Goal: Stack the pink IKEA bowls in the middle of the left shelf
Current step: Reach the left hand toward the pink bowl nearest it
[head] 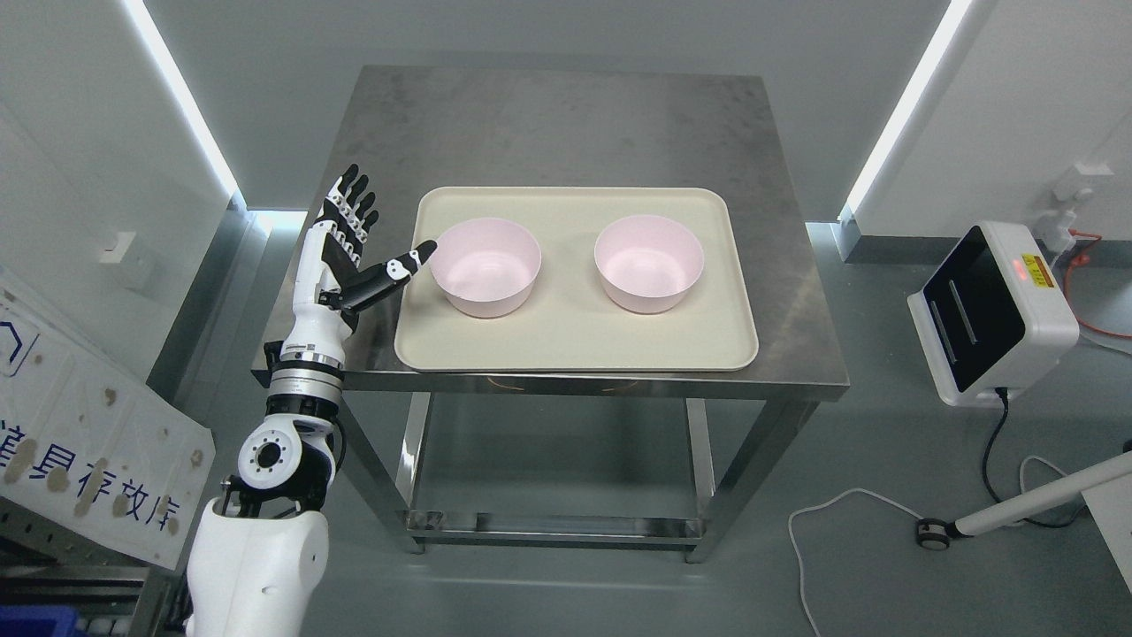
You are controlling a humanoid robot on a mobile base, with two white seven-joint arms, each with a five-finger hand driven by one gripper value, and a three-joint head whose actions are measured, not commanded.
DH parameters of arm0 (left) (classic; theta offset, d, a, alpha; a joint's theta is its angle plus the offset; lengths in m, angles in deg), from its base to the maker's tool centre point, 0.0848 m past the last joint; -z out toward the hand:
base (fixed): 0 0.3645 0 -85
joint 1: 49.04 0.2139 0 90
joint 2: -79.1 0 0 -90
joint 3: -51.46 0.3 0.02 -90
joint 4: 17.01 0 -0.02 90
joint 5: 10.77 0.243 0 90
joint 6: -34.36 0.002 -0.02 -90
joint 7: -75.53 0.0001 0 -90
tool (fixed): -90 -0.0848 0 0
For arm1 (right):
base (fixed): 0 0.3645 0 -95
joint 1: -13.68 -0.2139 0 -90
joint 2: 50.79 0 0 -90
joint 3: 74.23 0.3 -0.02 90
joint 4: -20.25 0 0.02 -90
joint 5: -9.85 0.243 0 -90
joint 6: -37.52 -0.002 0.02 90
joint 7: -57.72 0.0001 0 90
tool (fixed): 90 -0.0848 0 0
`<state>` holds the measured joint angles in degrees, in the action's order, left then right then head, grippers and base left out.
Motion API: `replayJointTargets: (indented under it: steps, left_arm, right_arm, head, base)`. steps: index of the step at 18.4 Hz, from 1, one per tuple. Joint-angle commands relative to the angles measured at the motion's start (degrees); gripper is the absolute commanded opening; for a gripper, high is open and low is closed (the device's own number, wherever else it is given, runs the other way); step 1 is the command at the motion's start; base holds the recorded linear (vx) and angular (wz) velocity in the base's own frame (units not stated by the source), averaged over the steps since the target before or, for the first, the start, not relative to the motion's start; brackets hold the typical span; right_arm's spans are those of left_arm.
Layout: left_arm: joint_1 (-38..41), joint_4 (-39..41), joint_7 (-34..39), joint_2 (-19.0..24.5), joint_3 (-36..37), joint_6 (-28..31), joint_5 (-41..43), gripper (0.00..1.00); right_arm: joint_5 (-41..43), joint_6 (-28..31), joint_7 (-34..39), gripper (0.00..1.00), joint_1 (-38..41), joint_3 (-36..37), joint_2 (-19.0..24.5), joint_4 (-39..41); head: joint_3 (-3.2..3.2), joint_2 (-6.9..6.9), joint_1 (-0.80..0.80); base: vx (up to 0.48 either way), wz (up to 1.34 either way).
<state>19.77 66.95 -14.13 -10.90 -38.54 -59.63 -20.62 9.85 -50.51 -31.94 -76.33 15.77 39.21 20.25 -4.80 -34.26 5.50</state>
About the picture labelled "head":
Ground white printed sign board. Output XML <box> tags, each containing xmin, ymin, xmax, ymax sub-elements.
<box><xmin>1</xmin><ymin>272</ymin><xmax>215</xmax><ymax>570</ymax></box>

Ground white wheeled stand leg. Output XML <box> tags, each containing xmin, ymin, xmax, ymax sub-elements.
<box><xmin>914</xmin><ymin>451</ymin><xmax>1131</xmax><ymax>551</ymax></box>

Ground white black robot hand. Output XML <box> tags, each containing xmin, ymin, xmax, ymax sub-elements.
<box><xmin>280</xmin><ymin>163</ymin><xmax>438</xmax><ymax>367</ymax></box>

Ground black power cable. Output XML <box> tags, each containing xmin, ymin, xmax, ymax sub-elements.
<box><xmin>981</xmin><ymin>388</ymin><xmax>1089</xmax><ymax>530</ymax></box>

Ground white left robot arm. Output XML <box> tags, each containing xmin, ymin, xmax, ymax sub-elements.
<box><xmin>186</xmin><ymin>341</ymin><xmax>344</xmax><ymax>636</ymax></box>

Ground white wall socket plug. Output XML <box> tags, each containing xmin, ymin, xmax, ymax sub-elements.
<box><xmin>1035</xmin><ymin>162</ymin><xmax>1114</xmax><ymax>253</ymax></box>

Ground white black box device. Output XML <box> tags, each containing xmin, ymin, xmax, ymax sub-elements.
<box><xmin>908</xmin><ymin>219</ymin><xmax>1080</xmax><ymax>408</ymax></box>

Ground pink bowl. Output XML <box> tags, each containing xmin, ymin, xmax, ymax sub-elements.
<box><xmin>428</xmin><ymin>218</ymin><xmax>542</xmax><ymax>319</ymax></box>
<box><xmin>593</xmin><ymin>214</ymin><xmax>705</xmax><ymax>315</ymax></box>

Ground red cable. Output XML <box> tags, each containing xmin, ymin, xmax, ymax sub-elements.
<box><xmin>1061</xmin><ymin>232</ymin><xmax>1132</xmax><ymax>344</ymax></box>

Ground white floor cable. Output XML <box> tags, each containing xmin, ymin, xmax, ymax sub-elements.
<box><xmin>788</xmin><ymin>456</ymin><xmax>1071</xmax><ymax>637</ymax></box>

